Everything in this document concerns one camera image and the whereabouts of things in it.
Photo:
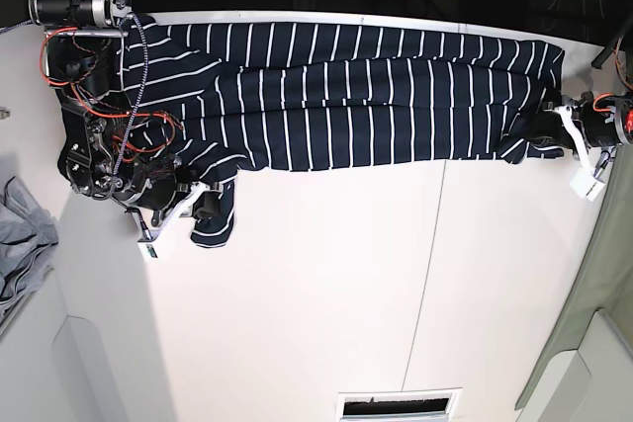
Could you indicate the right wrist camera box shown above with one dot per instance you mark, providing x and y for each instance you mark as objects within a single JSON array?
[{"x": 156, "y": 230}]

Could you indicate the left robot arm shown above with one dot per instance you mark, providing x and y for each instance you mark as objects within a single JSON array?
[{"x": 615, "y": 49}]

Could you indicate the black round chair base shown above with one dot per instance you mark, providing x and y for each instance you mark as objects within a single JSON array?
[{"x": 504, "y": 14}]

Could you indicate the navy white striped t-shirt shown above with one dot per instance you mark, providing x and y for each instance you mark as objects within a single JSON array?
[{"x": 305, "y": 97}]

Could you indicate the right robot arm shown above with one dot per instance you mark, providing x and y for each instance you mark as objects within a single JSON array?
[{"x": 113, "y": 152}]

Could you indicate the grey folded cloth pile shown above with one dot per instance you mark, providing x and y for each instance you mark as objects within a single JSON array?
[{"x": 28, "y": 240}]

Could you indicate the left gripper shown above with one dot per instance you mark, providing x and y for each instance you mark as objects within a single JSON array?
[{"x": 605, "y": 121}]

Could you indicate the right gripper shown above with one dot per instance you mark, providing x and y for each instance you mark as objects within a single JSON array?
[{"x": 163, "y": 191}]

